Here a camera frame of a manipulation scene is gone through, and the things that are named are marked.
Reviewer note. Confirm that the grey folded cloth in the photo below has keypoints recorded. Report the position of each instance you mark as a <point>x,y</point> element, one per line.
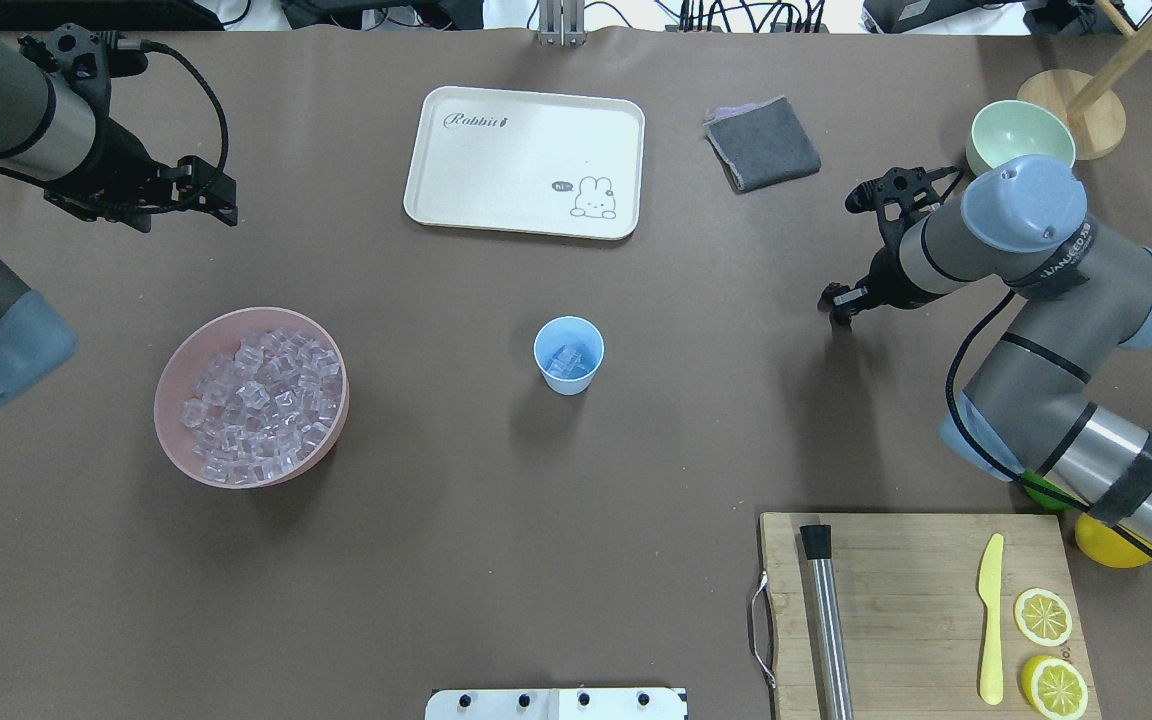
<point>761,143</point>

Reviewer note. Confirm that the bamboo cutting board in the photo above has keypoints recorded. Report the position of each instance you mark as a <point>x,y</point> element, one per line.
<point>911,617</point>

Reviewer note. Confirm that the yellow plastic knife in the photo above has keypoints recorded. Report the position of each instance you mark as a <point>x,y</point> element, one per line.
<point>990,682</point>

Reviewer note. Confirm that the pink bowl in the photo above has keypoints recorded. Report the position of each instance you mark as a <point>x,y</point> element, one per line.
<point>224,333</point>

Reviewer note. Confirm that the clear ice cube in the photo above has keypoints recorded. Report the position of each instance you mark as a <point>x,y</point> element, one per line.
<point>570,362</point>

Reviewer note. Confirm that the mint green bowl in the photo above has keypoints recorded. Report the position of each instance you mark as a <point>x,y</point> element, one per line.
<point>1009,129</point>

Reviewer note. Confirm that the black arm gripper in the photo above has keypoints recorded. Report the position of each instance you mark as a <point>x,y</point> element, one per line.
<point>886,279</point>

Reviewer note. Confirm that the cream rabbit tray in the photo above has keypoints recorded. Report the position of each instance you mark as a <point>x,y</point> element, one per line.
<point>526,162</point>

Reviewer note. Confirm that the wooden cup stand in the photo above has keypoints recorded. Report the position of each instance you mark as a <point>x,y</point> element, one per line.
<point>1086,103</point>

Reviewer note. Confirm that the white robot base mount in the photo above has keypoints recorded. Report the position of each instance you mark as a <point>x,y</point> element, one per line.
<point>559,703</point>

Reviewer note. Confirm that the light blue plastic cup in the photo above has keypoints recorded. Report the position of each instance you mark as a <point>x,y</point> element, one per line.
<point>558,332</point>

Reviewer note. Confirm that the upper lemon half slice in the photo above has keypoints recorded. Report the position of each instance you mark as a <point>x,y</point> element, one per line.
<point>1054,688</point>

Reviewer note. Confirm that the pile of clear ice cubes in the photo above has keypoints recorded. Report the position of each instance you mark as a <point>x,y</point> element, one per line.
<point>260,409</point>

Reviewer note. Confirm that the steel muddler black tip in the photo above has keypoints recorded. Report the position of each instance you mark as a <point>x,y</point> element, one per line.
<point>817,545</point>

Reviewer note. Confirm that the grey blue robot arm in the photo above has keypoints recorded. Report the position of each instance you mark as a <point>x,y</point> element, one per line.
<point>1086,292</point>
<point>59,138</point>

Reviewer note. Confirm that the green lime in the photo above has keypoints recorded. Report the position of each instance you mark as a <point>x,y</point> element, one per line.
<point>1049,497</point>

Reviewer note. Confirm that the yellow lemon lower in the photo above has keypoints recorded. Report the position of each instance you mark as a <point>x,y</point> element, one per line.
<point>1103,545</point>

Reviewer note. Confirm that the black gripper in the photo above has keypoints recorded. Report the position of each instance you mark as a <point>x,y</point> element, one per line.
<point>122,160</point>

